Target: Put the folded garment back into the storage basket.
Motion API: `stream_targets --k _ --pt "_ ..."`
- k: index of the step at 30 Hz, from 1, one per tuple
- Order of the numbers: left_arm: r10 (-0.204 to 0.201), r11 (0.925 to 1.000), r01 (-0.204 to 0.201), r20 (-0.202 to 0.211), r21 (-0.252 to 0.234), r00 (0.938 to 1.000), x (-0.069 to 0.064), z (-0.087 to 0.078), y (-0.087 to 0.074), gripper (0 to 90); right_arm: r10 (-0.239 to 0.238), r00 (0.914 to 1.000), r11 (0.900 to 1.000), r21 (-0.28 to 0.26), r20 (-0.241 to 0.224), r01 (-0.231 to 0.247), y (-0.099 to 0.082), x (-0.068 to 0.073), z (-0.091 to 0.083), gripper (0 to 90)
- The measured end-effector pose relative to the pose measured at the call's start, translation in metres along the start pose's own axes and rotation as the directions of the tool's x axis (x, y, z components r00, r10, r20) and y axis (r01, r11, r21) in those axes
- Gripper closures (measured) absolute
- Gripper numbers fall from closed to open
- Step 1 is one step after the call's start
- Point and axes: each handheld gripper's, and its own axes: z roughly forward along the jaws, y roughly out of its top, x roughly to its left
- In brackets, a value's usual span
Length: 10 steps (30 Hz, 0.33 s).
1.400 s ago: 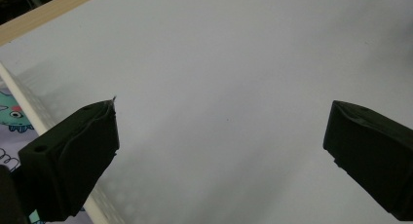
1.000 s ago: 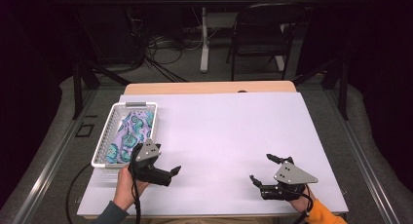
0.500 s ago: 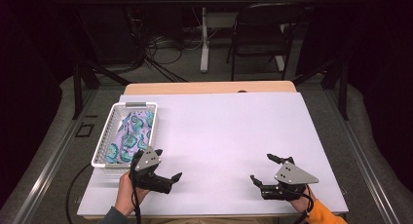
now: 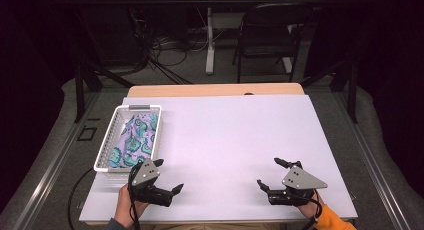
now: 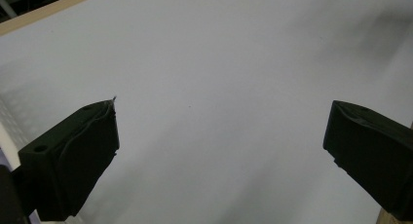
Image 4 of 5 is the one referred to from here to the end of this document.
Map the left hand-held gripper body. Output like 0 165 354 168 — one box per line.
127 157 175 208

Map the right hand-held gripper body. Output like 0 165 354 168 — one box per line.
267 165 329 206

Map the purple teal patterned cloth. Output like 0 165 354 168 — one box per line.
107 112 160 169

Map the white perforated plastic basket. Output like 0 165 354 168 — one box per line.
93 104 163 175

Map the person's right hand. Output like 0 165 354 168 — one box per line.
295 190 326 220

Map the person's left hand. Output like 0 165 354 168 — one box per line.
114 184 150 230

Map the white table cover sheet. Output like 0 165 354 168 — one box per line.
78 94 359 223

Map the white desk leg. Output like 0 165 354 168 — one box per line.
205 6 216 76
281 55 293 75

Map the black metal stand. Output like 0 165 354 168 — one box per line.
299 58 360 124
73 61 134 124

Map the black folding chair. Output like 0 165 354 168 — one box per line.
232 2 315 84

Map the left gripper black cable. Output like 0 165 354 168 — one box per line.
127 163 142 230

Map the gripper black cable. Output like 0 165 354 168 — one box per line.
127 163 142 230
299 189 325 230

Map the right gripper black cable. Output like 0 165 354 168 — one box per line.
299 189 325 230

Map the aluminium floor rail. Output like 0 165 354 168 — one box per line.
332 89 415 230
12 91 102 230

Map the bundle of floor cables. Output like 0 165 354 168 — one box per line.
146 34 201 85

